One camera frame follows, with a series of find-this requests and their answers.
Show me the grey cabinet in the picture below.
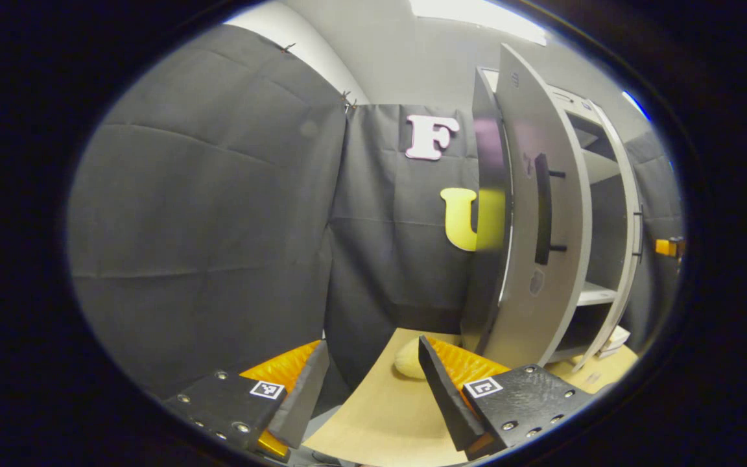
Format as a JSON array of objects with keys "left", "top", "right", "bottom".
[{"left": 460, "top": 67, "right": 645, "bottom": 374}]

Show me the black door handle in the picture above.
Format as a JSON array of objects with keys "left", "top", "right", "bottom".
[
  {"left": 534, "top": 153, "right": 569, "bottom": 267},
  {"left": 632, "top": 206, "right": 645, "bottom": 261}
]

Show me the grey cabinet door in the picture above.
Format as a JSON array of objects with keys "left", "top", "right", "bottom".
[
  {"left": 575, "top": 97, "right": 645, "bottom": 372},
  {"left": 482, "top": 43, "right": 593, "bottom": 372}
]

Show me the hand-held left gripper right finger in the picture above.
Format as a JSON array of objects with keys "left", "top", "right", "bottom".
[{"left": 418, "top": 335, "right": 598, "bottom": 462}]

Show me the black backdrop cloth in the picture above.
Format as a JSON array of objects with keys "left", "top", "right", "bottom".
[
  {"left": 67, "top": 25, "right": 501, "bottom": 400},
  {"left": 623, "top": 130, "right": 682, "bottom": 351}
]

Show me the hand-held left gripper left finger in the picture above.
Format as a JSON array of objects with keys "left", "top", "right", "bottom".
[{"left": 163, "top": 339, "right": 331, "bottom": 458}]

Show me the pale yellow round object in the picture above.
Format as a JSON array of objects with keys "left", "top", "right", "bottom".
[{"left": 394, "top": 337, "right": 427, "bottom": 380}]

